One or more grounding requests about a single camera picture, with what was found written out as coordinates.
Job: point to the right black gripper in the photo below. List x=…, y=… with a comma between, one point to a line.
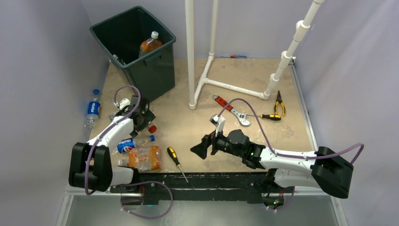
x=201, y=149

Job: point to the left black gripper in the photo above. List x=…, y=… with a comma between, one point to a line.
x=147, y=117

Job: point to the pepsi bottle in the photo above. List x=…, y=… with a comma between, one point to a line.
x=125, y=145
x=93, y=109

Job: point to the clear bottle white cap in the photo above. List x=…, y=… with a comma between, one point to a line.
x=119, y=59

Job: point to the orange label bottle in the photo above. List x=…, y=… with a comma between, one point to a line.
x=144, y=159
x=150, y=44

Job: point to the red cap clear bottle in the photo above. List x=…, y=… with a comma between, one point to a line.
x=152, y=128

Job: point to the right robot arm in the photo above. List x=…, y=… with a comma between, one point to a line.
x=322, y=169

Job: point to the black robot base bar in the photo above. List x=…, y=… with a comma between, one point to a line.
x=250, y=187

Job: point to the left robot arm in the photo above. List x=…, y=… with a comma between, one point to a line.
x=91, y=166

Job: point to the dark green plastic bin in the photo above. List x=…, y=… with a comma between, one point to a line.
x=122, y=34

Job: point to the yellow black screwdriver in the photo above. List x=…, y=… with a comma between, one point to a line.
x=172, y=154

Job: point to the yellow black pliers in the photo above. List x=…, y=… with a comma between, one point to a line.
x=279, y=102

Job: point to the small red blue screwdriver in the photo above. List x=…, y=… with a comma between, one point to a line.
x=235, y=57

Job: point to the Pepsi bottle by wall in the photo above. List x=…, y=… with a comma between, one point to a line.
x=93, y=109

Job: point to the red handle adjustable wrench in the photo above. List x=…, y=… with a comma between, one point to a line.
x=242, y=118

